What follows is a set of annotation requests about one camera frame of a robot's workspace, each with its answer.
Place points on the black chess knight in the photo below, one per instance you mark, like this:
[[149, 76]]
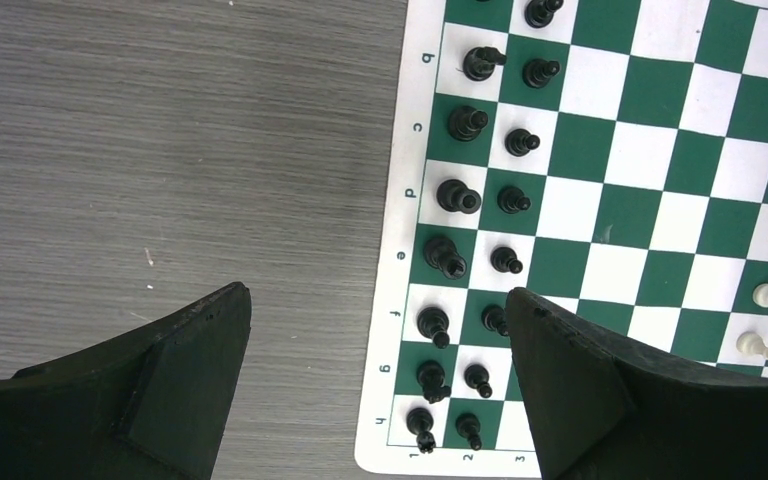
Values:
[[431, 378], [480, 62]]

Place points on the black chess rook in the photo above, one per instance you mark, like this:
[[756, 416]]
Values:
[[420, 422]]

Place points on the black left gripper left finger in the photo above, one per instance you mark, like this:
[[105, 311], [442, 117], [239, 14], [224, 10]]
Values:
[[151, 403]]

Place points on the black chess pawn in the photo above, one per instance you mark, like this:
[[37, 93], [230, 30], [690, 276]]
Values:
[[540, 13], [520, 142], [476, 377], [512, 200], [494, 320], [505, 260], [538, 72]]

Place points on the green white chess board mat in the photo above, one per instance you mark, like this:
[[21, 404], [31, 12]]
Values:
[[649, 210]]

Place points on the aluminium frame rail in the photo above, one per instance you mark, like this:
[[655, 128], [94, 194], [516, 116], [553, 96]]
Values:
[[468, 427]]

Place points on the black chess king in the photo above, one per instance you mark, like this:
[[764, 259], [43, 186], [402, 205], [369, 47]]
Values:
[[440, 253]]

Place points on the black chess queen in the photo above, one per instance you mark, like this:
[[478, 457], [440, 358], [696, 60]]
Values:
[[455, 196]]

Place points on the black chess bishop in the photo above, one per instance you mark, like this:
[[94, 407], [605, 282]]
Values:
[[465, 123], [433, 323]]

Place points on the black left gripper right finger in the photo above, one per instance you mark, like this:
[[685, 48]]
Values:
[[601, 405]]

